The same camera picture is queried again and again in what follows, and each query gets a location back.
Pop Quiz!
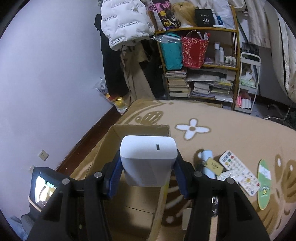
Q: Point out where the black box marked 40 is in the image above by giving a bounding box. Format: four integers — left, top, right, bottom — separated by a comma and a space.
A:
195, 9, 215, 27

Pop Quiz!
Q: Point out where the cardboard box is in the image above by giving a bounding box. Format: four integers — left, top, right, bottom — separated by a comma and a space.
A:
71, 125, 170, 240

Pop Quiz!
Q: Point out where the white power adapter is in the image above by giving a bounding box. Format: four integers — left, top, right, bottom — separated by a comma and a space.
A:
119, 135, 178, 187

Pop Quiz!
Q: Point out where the grey Midea remote control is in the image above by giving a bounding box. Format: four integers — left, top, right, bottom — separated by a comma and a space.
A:
217, 170, 238, 183

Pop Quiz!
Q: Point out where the green Pochacco oval card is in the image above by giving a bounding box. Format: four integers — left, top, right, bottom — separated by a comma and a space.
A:
257, 159, 271, 210

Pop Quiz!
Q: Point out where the dark hanging coat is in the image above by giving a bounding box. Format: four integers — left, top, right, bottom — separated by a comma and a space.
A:
94, 14, 129, 97

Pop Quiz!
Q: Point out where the brown paper tag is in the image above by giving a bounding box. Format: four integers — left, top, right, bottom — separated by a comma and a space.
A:
205, 158, 224, 176

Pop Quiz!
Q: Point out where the light blue rolled tube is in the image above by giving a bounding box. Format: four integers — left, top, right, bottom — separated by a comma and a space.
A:
198, 150, 216, 179

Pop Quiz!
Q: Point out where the teal gift bag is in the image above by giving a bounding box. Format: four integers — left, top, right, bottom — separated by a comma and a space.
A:
160, 33, 183, 70

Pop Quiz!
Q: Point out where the lower wall socket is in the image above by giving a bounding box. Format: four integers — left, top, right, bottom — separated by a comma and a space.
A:
29, 165, 35, 174

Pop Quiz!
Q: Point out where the blonde wig on head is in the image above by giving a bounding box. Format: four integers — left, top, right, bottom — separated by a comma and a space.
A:
171, 1, 197, 28

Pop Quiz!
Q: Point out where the phone with lit screen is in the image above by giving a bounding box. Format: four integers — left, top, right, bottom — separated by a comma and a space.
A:
28, 167, 64, 212

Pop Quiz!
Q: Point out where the white wire rack cart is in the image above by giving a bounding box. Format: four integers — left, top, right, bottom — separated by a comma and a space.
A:
234, 52, 261, 114

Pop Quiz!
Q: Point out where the beige patterned carpet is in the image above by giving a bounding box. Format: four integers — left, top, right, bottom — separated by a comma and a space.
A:
69, 99, 296, 241

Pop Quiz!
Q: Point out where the snack bag by wall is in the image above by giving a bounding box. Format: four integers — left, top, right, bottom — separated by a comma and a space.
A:
94, 77, 127, 115

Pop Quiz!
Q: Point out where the stack of books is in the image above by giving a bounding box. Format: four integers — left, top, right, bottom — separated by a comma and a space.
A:
165, 69, 192, 98

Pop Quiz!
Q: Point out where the red gift bag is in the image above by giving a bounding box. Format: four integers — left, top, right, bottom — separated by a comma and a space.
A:
181, 30, 210, 69

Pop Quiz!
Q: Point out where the white numbered remote control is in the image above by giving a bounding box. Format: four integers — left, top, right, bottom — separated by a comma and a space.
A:
219, 150, 260, 196

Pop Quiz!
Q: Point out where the wooden bookshelf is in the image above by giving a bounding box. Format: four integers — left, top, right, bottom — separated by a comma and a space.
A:
154, 1, 240, 106

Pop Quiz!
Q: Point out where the white puffer jacket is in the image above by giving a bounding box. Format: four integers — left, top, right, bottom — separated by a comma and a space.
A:
101, 0, 155, 51

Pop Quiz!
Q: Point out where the wall socket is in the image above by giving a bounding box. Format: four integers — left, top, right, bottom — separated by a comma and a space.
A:
38, 150, 49, 161
29, 165, 35, 174

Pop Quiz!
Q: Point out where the white curtain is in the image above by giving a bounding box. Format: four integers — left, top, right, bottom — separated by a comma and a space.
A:
245, 1, 295, 101

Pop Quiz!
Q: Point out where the upper wall socket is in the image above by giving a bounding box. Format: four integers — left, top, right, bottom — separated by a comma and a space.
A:
38, 150, 49, 161

